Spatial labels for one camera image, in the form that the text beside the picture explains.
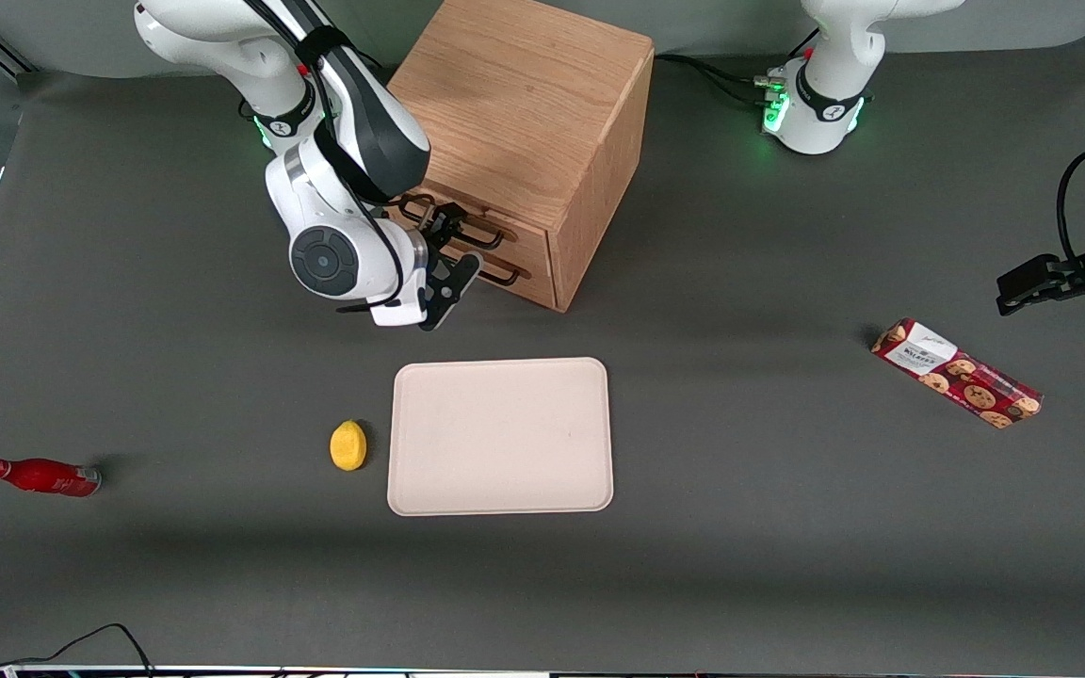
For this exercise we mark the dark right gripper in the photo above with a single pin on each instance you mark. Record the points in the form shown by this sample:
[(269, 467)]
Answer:
[(437, 237)]

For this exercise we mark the wooden drawer with light interior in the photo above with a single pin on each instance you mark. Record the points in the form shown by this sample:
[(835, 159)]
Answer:
[(533, 247)]

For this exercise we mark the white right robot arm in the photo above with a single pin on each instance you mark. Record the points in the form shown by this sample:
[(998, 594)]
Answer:
[(326, 254)]

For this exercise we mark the wooden drawer front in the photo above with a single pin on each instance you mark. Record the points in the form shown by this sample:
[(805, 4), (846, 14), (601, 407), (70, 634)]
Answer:
[(542, 287)]

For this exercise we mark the wooden drawer cabinet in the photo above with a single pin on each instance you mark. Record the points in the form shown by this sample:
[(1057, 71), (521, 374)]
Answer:
[(524, 104)]

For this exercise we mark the red cookie package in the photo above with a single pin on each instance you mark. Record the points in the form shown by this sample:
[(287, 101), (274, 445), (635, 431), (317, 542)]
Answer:
[(957, 375)]

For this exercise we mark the cream rectangular tray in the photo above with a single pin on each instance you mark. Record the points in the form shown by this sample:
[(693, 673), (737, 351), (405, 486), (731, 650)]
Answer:
[(505, 438)]

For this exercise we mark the yellow lemon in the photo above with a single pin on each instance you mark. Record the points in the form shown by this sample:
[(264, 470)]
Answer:
[(348, 447)]

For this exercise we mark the red bottle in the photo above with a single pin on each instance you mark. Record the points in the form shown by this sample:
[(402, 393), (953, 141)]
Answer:
[(43, 476)]

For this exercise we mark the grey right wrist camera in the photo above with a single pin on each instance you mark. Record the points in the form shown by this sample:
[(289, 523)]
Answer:
[(396, 315)]

